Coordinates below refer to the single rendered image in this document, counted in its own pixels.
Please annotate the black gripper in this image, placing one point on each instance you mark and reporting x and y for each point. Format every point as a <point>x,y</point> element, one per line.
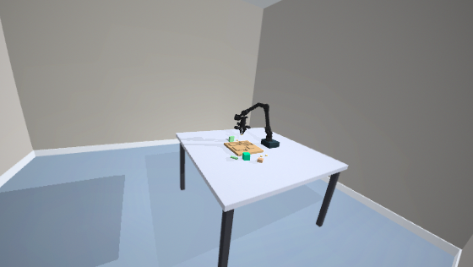
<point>242,127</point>

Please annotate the tan puzzle board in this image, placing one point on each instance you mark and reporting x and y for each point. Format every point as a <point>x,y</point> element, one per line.
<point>243,146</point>

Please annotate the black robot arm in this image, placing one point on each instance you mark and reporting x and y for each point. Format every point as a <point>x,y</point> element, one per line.
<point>268,131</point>

